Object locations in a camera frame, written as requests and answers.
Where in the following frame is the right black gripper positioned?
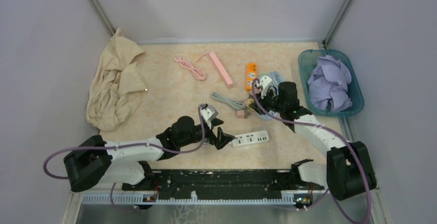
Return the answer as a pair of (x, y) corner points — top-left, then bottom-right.
(249, 87), (285, 115)

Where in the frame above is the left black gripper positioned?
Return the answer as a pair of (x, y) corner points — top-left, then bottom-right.
(179, 117), (235, 149)

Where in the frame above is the yellow USB charger plug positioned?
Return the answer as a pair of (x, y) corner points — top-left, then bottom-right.
(246, 98), (256, 110)

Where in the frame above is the pink charger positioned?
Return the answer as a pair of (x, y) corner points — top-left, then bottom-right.
(236, 109), (250, 119)

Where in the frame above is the white power strip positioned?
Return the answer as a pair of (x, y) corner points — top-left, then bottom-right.
(231, 130), (270, 147)

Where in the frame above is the orange power strip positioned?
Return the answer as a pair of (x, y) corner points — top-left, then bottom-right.
(245, 63), (258, 92)

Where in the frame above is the round light blue power socket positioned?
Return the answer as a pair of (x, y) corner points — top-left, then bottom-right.
(257, 111), (277, 120)

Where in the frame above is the pink power strip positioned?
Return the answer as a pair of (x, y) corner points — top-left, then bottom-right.
(208, 52), (234, 89)

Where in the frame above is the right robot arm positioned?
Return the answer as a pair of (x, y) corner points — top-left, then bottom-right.
(250, 79), (377, 200)

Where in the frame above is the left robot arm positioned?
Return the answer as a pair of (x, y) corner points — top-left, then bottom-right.
(63, 116), (235, 192)

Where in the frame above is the lavender cloth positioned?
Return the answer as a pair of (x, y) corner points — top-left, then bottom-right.
(307, 55), (352, 112)

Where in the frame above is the teal plastic basket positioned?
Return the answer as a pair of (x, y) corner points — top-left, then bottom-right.
(298, 49), (364, 118)

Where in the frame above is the beige cloth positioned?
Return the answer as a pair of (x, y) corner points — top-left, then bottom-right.
(86, 28), (147, 132)

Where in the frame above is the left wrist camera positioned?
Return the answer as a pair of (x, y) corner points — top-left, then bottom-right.
(200, 104), (218, 129)

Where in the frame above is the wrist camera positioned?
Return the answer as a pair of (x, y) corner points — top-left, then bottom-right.
(255, 75), (273, 96)
(200, 104), (218, 129)

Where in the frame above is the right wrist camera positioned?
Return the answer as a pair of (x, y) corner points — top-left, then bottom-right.
(255, 75), (273, 96)

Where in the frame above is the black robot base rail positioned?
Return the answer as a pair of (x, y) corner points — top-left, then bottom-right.
(122, 169), (324, 200)

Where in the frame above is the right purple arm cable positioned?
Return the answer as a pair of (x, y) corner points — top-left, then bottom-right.
(251, 77), (373, 224)

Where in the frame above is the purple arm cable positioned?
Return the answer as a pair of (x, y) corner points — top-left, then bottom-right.
(43, 105), (207, 214)
(251, 77), (373, 224)

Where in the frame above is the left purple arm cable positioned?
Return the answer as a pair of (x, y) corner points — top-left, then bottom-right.
(43, 105), (207, 214)

